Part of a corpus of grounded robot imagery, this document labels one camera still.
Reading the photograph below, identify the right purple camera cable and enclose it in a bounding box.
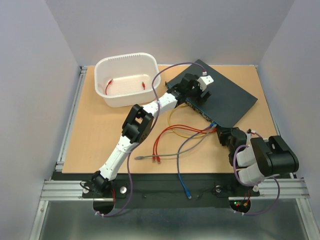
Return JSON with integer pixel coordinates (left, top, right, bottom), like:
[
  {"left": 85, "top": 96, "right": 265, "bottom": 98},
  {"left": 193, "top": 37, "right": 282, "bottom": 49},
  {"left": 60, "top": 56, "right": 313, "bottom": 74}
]
[{"left": 232, "top": 129, "right": 281, "bottom": 216}]

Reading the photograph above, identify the red patch cable pair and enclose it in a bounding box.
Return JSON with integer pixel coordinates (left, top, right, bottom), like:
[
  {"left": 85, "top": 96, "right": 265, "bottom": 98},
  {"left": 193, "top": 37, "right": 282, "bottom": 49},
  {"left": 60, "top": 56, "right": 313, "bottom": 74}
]
[{"left": 151, "top": 125, "right": 213, "bottom": 165}]

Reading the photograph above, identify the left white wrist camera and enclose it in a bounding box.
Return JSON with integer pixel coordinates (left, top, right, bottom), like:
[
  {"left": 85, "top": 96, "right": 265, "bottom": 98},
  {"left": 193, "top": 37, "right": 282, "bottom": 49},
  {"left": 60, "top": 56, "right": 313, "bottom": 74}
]
[{"left": 197, "top": 75, "right": 214, "bottom": 92}]

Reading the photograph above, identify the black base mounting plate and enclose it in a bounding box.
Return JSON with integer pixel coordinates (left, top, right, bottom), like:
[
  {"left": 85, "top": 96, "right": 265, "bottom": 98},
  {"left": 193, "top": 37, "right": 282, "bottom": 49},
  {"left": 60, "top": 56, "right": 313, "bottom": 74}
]
[{"left": 51, "top": 172, "right": 260, "bottom": 213}]

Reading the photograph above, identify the long red patch cable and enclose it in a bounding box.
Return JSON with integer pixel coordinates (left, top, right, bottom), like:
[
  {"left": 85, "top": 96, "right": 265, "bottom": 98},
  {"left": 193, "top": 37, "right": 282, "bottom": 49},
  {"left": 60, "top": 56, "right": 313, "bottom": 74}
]
[{"left": 97, "top": 78, "right": 147, "bottom": 96}]

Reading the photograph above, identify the dark network switch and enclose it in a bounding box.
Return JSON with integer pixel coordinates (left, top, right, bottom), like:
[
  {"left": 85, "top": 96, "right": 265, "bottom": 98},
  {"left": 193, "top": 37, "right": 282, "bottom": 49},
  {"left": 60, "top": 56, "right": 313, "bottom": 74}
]
[{"left": 164, "top": 59, "right": 259, "bottom": 126}]

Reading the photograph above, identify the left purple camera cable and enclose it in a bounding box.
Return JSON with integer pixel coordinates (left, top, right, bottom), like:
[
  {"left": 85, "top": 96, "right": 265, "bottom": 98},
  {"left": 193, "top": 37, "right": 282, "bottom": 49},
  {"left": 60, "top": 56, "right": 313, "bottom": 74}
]
[{"left": 94, "top": 62, "right": 207, "bottom": 218}]

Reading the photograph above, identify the purple camera cable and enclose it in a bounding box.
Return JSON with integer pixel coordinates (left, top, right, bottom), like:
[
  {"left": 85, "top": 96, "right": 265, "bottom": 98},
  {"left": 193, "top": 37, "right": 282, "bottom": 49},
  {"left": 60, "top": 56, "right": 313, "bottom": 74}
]
[
  {"left": 232, "top": 129, "right": 281, "bottom": 216},
  {"left": 94, "top": 62, "right": 207, "bottom": 218}
]

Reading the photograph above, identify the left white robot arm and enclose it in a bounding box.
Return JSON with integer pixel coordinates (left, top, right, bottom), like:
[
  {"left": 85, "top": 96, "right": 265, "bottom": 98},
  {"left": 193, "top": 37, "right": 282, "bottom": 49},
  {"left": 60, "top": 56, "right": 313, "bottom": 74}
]
[{"left": 91, "top": 72, "right": 214, "bottom": 197}]

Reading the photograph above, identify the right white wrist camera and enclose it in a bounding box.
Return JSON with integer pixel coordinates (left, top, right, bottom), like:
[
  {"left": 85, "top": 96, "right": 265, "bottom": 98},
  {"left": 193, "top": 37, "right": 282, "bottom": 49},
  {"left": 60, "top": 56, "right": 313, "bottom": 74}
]
[{"left": 245, "top": 128, "right": 256, "bottom": 146}]

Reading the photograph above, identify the blue patch cable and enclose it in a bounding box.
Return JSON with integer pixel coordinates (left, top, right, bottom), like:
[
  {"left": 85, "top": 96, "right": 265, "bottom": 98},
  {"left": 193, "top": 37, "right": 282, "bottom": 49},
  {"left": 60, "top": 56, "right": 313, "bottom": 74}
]
[{"left": 176, "top": 122, "right": 218, "bottom": 200}]

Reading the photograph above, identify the grey patch cable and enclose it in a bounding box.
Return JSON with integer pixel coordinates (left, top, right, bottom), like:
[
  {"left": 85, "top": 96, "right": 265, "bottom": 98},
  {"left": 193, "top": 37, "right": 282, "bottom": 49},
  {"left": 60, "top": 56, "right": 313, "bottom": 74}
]
[{"left": 134, "top": 127, "right": 218, "bottom": 161}]

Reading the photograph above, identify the aluminium frame rail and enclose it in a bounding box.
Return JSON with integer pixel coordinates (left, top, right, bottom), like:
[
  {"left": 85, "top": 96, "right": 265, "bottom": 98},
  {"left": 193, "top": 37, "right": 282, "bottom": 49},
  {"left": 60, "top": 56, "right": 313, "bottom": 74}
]
[{"left": 29, "top": 66, "right": 88, "bottom": 240}]

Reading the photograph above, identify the white plastic tub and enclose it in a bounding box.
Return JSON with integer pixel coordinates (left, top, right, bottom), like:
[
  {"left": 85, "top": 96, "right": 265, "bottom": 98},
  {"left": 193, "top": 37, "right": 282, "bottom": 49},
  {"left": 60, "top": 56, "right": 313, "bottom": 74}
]
[{"left": 94, "top": 52, "right": 161, "bottom": 108}]

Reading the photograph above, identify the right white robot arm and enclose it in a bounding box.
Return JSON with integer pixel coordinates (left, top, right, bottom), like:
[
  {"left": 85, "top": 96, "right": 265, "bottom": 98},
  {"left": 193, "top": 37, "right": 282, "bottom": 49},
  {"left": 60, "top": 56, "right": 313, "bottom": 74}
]
[{"left": 216, "top": 126, "right": 300, "bottom": 195}]

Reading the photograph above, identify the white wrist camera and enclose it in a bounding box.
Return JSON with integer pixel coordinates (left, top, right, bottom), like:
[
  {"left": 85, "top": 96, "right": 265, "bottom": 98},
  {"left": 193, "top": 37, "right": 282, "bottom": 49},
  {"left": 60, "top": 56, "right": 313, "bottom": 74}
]
[
  {"left": 245, "top": 128, "right": 256, "bottom": 146},
  {"left": 197, "top": 75, "right": 214, "bottom": 92}
]

